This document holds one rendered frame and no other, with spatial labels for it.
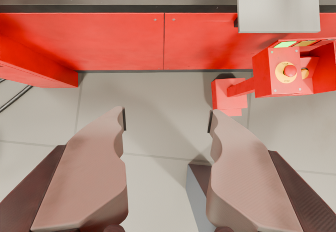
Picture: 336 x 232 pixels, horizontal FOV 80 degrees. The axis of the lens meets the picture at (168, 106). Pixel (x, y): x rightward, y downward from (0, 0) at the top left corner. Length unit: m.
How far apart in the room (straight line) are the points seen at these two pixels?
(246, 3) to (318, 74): 0.46
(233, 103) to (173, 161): 0.57
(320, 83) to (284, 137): 0.85
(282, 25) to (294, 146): 1.27
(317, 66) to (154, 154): 1.05
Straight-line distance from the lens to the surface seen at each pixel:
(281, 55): 0.78
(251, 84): 1.04
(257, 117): 1.58
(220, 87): 1.37
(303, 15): 0.57
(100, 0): 0.66
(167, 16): 0.69
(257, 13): 0.53
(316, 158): 1.82
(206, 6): 0.65
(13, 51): 1.04
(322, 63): 0.88
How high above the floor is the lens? 1.43
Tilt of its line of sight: 87 degrees down
